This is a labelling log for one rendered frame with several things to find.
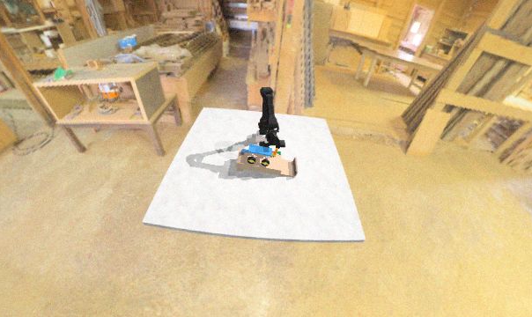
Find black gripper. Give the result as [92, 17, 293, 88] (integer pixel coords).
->
[259, 138, 285, 149]

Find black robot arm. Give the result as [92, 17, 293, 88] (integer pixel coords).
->
[258, 87, 280, 145]

